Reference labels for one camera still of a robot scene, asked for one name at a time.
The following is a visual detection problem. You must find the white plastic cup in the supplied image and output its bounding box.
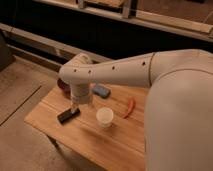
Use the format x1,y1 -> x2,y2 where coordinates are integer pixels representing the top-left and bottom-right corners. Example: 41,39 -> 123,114
96,107 -> 114,128

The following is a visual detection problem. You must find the wooden table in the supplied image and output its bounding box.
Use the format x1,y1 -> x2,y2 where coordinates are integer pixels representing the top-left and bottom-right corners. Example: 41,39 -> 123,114
25,85 -> 148,171

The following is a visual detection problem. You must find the dark red ceramic bowl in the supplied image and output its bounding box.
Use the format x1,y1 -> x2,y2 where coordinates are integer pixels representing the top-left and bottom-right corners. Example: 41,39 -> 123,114
57,79 -> 70,94

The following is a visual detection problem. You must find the blue sponge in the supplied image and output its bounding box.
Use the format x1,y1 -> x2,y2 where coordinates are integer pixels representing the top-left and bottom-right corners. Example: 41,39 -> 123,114
92,84 -> 111,98

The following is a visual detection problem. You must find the black rectangular remote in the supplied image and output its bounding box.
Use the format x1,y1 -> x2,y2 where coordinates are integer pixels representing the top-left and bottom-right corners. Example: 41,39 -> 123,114
57,109 -> 80,124

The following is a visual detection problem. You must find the red chili pepper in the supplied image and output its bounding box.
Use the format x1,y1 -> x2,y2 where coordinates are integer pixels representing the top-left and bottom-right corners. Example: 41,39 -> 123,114
123,98 -> 135,118

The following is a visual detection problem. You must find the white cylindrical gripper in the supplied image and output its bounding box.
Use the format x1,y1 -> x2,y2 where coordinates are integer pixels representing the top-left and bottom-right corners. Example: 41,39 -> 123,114
70,84 -> 92,113

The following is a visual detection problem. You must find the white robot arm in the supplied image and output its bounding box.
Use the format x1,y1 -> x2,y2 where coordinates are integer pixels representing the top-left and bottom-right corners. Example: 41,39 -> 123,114
59,49 -> 213,171

